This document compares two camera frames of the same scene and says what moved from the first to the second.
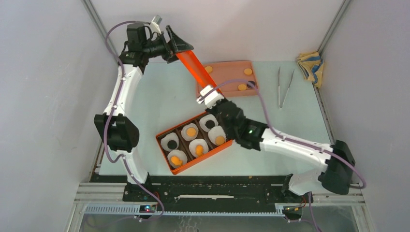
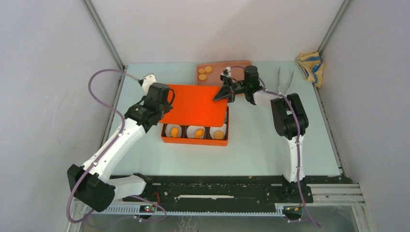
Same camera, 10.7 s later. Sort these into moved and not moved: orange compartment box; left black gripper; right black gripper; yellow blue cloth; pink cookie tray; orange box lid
Moved: left black gripper; orange box lid; right black gripper; orange compartment box
Not moved: pink cookie tray; yellow blue cloth
